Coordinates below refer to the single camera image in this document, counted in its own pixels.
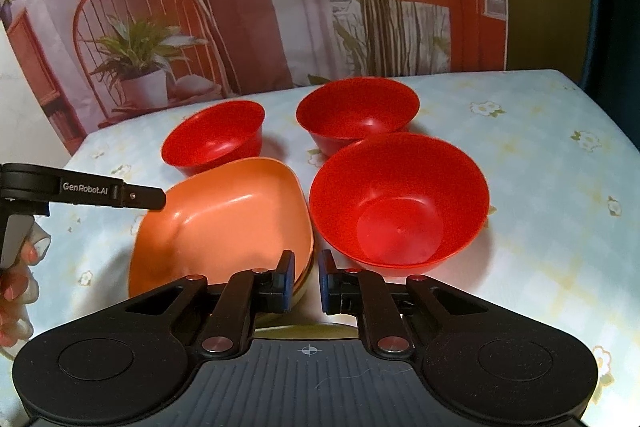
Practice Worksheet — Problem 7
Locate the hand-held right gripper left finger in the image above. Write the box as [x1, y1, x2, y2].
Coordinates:
[124, 250, 297, 359]

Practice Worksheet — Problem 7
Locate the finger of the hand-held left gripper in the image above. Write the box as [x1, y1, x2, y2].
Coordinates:
[122, 186, 167, 212]

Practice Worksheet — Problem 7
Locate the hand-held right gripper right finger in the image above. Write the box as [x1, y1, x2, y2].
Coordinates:
[318, 249, 488, 356]

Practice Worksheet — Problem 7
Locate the orange plate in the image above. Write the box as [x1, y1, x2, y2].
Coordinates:
[128, 156, 317, 304]

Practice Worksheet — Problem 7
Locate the small red bowl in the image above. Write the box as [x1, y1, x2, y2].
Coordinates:
[161, 100, 266, 176]

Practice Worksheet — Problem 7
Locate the large red bowl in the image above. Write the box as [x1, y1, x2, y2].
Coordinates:
[309, 133, 490, 278]

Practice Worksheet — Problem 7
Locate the medium red bowl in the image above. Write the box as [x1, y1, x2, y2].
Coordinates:
[296, 77, 420, 156]

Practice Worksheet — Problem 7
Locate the person's left hand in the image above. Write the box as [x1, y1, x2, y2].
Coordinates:
[0, 227, 52, 349]

